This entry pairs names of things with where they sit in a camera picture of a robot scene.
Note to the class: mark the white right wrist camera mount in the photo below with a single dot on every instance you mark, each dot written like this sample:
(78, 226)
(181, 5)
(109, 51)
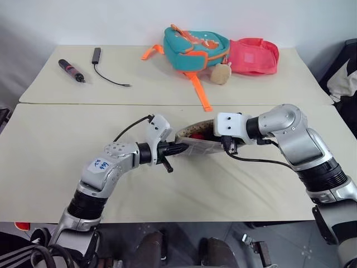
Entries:
(230, 124)

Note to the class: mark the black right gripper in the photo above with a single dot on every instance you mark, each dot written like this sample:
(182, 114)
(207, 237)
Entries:
(229, 145)

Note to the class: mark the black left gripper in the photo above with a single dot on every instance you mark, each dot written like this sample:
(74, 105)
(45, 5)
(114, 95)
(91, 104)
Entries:
(163, 150)

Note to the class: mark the black red marker pen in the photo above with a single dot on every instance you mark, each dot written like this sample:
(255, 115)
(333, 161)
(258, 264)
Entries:
(71, 70)

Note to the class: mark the pink fabric bag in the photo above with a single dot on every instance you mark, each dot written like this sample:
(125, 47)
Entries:
(251, 57)

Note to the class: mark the red marker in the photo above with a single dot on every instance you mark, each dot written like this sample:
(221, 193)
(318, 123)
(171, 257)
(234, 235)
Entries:
(197, 136)

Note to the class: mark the metal bracket with dark block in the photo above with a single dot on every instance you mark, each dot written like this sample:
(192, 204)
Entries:
(258, 248)

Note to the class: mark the dark object at table edge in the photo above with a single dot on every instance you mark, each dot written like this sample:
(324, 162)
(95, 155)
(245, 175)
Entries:
(4, 118)

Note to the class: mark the black white chair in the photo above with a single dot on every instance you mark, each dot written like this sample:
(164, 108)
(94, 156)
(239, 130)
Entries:
(338, 83)

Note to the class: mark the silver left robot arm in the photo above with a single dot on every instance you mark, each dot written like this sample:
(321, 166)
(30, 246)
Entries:
(94, 178)

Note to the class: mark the teal orange dinosaur backpack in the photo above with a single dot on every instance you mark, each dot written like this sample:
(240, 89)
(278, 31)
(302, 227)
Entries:
(192, 46)

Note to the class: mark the beige round plush toy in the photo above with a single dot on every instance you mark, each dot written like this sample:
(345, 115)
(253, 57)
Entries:
(220, 74)

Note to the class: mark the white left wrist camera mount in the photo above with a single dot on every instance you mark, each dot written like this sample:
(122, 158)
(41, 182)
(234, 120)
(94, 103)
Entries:
(157, 129)

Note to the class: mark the small red object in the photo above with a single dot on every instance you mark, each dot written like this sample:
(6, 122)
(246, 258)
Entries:
(21, 225)

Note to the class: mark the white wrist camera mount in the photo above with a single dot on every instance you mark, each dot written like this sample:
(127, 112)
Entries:
(157, 129)
(230, 124)

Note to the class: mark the black white striped cloth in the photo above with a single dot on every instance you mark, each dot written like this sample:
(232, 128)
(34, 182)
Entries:
(15, 251)

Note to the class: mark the dark rounded shape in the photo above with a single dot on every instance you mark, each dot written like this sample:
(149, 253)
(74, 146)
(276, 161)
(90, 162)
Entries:
(217, 254)
(152, 248)

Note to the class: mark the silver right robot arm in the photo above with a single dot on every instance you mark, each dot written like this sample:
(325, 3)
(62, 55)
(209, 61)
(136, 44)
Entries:
(301, 139)

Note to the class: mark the white handwritten sticker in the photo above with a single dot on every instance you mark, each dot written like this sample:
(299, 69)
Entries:
(99, 167)

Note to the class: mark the clear zip pouch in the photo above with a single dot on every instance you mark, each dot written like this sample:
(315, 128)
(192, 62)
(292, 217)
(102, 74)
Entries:
(199, 146)

